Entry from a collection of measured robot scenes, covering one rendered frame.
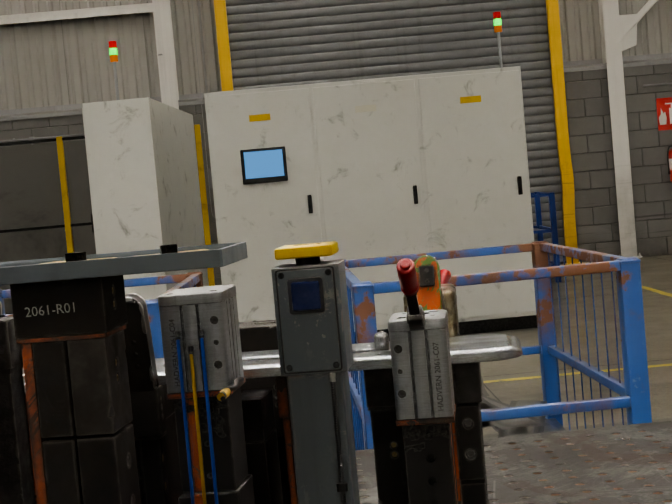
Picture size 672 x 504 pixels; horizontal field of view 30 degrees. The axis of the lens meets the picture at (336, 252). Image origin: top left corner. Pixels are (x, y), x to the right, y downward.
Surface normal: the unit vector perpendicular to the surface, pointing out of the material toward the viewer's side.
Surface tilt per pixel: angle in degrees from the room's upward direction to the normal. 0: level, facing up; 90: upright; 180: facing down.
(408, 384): 90
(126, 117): 90
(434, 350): 90
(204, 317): 90
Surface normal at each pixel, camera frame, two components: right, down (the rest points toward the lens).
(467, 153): 0.04, 0.05
